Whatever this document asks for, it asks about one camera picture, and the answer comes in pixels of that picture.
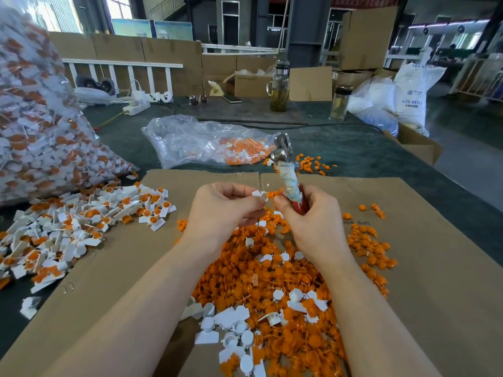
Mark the person's left forearm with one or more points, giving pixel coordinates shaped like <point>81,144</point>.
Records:
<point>118,326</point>

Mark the clear blue plastic bag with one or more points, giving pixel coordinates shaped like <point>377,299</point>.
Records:
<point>374,106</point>

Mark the white metal rack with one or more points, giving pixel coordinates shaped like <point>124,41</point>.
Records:
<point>482,73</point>

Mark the small clear plastic bag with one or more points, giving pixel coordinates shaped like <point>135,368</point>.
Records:
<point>186,142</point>

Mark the brown cardboard sheet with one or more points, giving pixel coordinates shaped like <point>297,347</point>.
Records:
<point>75,300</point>
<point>465,278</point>

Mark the row of upright cardboard sheets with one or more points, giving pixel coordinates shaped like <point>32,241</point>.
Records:
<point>183,55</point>

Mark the white oval plastic device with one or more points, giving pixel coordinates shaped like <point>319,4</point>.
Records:
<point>93,95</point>

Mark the tall brown cardboard box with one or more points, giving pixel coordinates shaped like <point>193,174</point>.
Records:
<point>369,37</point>

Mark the white power strip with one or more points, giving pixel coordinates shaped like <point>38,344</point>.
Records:
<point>137,107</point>

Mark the large clear bag of seals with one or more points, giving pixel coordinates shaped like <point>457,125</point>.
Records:
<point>47,143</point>

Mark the open brown cardboard box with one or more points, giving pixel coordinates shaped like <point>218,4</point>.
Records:
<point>414,144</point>

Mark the person's left hand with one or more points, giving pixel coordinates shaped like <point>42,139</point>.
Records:
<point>216,220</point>

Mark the pile of orange and white parts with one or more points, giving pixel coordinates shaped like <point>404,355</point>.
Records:
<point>287,310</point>

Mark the black phone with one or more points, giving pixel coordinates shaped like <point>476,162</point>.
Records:
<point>233,99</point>

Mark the white railing frame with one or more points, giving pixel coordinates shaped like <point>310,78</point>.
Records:
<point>122,64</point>

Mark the white woven sack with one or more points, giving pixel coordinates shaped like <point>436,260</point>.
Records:
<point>419,92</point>

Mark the glass tea jar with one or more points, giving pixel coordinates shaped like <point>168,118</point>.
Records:
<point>279,87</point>

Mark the dark steel pillar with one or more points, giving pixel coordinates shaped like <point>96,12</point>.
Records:
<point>309,31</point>

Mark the open cardboard box with paper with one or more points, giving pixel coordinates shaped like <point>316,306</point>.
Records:
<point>250,85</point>

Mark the pile of assembled white-orange parts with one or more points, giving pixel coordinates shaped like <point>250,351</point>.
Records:
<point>53,238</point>

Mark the orange white plastic piece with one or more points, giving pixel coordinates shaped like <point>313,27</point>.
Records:
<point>163,210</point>

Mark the scatter of orange offcuts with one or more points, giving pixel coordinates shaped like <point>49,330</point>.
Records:
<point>316,164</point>

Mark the flat brown cardboard panel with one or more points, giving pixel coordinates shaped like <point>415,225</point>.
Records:
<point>311,84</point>

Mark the person's right hand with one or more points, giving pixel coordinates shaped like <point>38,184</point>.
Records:
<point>314,230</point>

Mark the glass bottle with black lid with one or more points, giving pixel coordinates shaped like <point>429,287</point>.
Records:
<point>340,102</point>

